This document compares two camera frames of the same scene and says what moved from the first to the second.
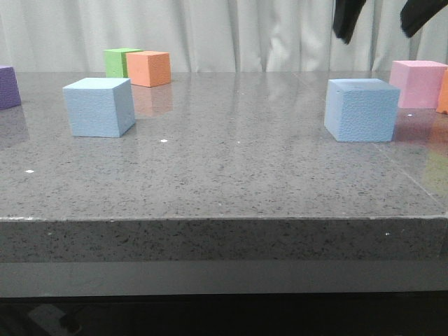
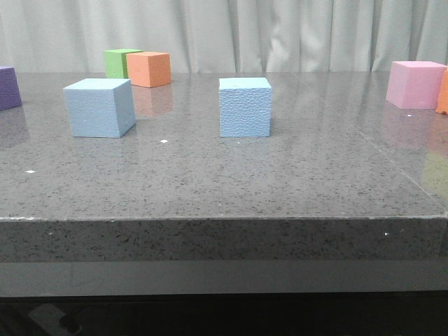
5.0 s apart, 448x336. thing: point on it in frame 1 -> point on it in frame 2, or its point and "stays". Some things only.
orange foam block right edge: [442, 103] stays
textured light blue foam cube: [361, 110] -> [245, 107]
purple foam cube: [9, 90] stays
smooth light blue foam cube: [101, 107] stays
